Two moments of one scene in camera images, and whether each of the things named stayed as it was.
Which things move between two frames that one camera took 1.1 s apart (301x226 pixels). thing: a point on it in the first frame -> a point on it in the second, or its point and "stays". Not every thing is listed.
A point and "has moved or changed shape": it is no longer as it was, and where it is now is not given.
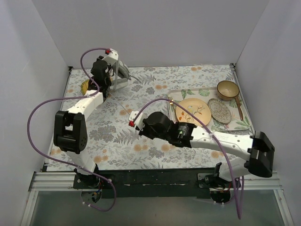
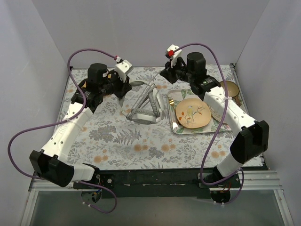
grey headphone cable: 115,81 has moved or changed shape
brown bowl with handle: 228,90 stays
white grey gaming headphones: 120,76 has moved or changed shape
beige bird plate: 199,108 stays
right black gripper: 143,131 -> 170,74
